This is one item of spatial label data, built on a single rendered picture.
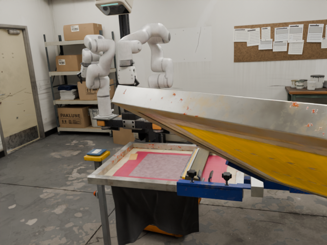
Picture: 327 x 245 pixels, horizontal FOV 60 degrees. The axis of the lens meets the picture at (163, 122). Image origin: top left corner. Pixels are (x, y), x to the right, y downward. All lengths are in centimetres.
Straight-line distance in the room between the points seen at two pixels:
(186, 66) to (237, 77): 96
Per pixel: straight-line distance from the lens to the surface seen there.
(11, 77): 565
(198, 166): 157
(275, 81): 535
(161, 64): 193
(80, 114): 582
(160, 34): 183
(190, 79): 541
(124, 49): 157
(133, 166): 170
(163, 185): 140
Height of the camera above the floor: 162
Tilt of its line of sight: 15 degrees down
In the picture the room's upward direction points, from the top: 3 degrees counter-clockwise
